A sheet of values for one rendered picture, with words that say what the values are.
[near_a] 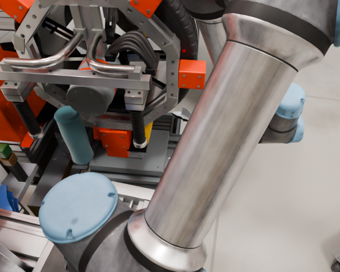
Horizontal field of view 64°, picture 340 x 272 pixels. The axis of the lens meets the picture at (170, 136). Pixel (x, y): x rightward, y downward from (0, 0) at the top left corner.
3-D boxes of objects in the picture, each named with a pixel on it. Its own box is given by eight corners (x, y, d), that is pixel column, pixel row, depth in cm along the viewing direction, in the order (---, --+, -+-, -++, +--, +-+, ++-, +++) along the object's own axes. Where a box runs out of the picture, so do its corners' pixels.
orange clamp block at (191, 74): (179, 75, 99) (204, 77, 98) (177, 88, 94) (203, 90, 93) (179, 58, 94) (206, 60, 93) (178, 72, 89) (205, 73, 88)
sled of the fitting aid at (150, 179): (183, 143, 174) (184, 133, 166) (178, 192, 150) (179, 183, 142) (107, 136, 177) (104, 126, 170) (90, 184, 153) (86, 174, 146)
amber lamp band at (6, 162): (18, 158, 104) (14, 151, 101) (13, 167, 102) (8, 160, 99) (8, 157, 104) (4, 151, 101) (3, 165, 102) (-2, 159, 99)
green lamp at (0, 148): (13, 150, 100) (8, 143, 97) (7, 158, 98) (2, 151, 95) (2, 149, 101) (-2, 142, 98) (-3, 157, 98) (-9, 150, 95)
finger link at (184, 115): (175, 97, 79) (200, 111, 75) (178, 108, 84) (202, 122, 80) (168, 104, 78) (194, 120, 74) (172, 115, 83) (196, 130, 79)
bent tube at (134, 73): (151, 42, 83) (150, 7, 75) (140, 81, 70) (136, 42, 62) (95, 39, 84) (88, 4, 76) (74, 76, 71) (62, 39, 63)
